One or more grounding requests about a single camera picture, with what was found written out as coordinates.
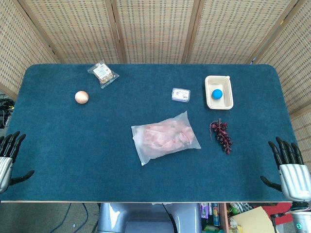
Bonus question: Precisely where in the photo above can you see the grey robot torso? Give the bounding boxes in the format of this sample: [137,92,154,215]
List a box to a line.
[97,202,203,233]

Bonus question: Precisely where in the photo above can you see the purple grape bunch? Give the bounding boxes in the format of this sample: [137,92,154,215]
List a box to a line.
[209,118,233,155]

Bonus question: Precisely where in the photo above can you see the small white card box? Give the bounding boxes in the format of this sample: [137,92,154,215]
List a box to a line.
[171,87,191,103]

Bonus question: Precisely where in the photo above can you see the brown wooden post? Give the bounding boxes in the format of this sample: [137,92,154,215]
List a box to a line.
[218,203,229,233]

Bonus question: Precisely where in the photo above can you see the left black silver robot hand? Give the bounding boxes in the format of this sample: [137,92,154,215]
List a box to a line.
[0,131,35,194]

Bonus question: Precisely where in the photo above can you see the transparent bag with pink contents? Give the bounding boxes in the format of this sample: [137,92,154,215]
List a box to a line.
[131,110,202,166]

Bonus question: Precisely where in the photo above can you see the beige rectangular food container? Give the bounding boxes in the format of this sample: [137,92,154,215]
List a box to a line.
[204,75,234,110]

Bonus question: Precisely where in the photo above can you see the tangled black floor cables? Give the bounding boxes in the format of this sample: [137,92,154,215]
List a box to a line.
[0,93,16,129]

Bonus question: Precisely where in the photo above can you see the woven bamboo folding screen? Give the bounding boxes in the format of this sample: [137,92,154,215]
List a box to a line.
[0,0,311,175]

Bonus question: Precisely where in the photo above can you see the blue printed bottle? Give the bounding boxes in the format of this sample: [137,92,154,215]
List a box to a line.
[211,203,221,227]

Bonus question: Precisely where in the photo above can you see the clear snack packet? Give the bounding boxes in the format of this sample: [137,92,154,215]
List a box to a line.
[87,59,120,89]

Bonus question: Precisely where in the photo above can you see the blue floor cable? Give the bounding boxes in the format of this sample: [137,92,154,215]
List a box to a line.
[52,203,73,233]

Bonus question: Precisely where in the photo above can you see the purple printed package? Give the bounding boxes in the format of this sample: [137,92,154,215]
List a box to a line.
[200,203,210,219]

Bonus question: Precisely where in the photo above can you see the beige round egg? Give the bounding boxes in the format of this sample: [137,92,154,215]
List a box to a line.
[74,90,89,105]

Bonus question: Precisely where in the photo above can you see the blue carpet table mat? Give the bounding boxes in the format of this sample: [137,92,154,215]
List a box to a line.
[0,63,311,203]

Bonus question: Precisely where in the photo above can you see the red box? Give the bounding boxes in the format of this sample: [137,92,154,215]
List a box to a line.
[252,202,293,219]

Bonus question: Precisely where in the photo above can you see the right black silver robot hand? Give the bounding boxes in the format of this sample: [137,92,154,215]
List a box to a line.
[260,136,311,202]

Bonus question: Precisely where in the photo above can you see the yellow paper envelope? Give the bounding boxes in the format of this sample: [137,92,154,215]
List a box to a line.
[232,206,273,233]

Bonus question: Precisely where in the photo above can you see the black torso cable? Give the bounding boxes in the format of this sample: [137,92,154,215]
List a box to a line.
[161,203,177,233]

